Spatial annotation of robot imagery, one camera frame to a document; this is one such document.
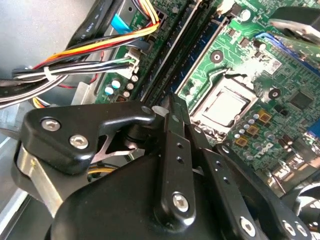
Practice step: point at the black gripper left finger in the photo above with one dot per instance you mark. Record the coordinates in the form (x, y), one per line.
(75, 130)

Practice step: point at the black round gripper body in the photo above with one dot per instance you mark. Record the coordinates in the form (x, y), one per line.
(112, 212)

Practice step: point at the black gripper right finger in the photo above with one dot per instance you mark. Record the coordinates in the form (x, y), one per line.
(240, 180)

